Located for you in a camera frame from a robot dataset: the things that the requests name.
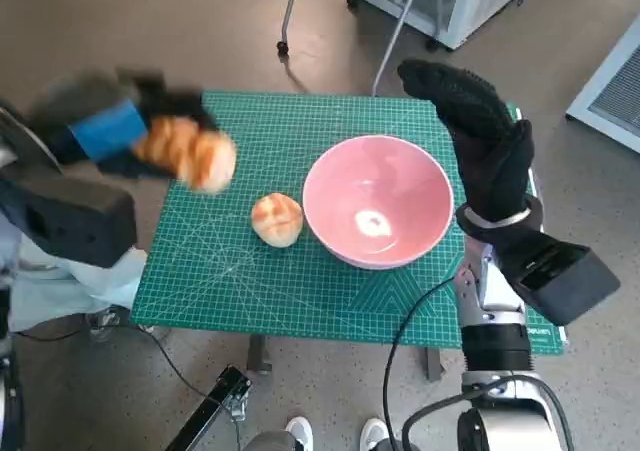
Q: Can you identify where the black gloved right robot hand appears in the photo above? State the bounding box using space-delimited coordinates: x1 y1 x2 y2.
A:
397 59 535 225

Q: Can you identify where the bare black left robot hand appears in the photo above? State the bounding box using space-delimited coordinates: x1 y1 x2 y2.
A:
52 70 221 181

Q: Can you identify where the long glazed toy bread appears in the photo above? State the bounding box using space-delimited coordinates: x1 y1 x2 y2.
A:
132 114 239 195

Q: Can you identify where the pink bowl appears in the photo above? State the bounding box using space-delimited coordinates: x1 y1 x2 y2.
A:
302 135 455 271

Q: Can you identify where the round toy bread bun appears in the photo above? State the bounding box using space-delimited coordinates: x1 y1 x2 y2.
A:
250 192 304 248

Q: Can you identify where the white mesh panel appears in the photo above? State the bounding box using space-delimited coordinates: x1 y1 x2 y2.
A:
564 30 640 155

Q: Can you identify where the white mesh cabinet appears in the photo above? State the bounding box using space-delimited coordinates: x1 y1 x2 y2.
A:
347 0 544 51

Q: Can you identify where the grey metal chair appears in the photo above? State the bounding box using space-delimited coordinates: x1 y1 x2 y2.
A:
276 0 446 97

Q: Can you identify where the person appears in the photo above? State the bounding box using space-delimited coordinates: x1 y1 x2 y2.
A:
0 240 149 333

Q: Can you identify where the green cutting mat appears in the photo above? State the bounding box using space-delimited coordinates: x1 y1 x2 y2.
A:
129 89 569 356

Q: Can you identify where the black bar with metal clamp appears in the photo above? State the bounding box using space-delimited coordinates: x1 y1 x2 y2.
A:
164 365 252 451

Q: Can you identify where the white shoe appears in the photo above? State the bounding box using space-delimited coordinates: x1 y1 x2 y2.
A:
283 415 315 451
360 415 394 451

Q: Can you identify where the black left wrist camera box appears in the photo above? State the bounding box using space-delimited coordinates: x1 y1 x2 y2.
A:
0 175 139 271

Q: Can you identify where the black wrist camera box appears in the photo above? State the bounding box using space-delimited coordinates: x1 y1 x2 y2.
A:
499 228 622 327
0 175 139 271

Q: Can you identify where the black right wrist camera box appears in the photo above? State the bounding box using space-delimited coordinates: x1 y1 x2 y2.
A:
499 228 622 327

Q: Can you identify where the grey table leg bracket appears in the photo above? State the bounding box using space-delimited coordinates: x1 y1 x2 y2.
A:
248 335 274 376
424 348 446 382

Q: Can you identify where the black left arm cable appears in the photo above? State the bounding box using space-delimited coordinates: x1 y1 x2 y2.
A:
142 326 211 397

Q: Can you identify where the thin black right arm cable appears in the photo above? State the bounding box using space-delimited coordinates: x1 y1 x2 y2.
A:
382 270 464 451

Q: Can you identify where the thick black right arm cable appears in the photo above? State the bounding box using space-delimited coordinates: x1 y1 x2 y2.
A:
402 375 576 451

